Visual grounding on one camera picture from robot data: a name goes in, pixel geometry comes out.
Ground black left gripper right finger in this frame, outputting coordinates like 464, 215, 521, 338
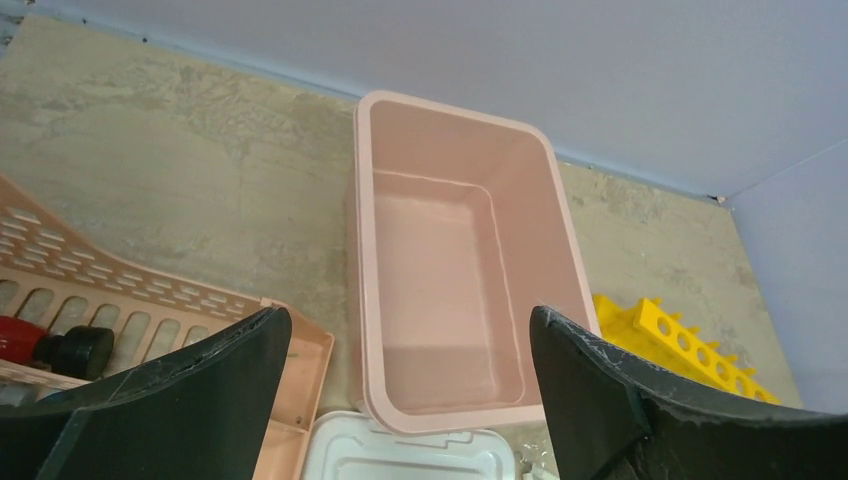
529, 306, 847, 479

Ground orange plastic file organizer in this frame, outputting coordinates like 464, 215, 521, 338
1, 177, 334, 479

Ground yellow test tube rack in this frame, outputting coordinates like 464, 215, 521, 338
593, 294, 780, 405

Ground red bottle with black cap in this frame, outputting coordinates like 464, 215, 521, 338
1, 316, 115, 381

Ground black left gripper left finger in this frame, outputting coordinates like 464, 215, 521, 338
1, 307, 292, 479

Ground pink plastic bin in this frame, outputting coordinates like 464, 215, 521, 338
345, 90, 600, 435

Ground white plastic bin lid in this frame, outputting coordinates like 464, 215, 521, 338
301, 411, 517, 480

